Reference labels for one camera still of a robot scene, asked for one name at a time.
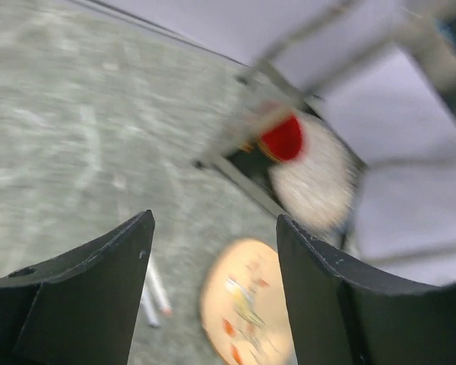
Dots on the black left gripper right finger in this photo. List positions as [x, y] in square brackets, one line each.
[343, 311]

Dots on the white marker with black tip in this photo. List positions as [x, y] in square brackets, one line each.
[148, 308]

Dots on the steel dish rack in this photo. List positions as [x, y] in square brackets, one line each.
[381, 75]

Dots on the tan decorated plate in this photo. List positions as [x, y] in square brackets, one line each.
[242, 306]

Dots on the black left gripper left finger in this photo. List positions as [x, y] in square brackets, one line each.
[86, 300]

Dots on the speckled glass plate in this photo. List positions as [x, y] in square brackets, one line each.
[317, 187]

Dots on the white marker with pink end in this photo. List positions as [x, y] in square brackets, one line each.
[157, 289]

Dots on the red and black mug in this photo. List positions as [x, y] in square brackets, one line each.
[280, 144]

